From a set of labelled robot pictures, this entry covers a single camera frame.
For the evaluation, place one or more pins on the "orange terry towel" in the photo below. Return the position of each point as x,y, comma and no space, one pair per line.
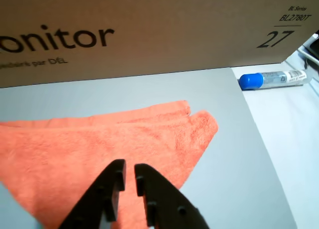
74,151

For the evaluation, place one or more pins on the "brown cardboard monitor box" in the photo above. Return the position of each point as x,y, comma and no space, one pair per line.
174,27

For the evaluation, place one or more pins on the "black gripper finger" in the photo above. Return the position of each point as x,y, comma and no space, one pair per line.
99,196
169,206

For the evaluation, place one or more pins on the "clear tube with blue cap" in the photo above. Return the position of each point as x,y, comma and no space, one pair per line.
274,78

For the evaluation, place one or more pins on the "grey table mat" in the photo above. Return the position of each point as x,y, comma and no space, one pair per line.
124,89

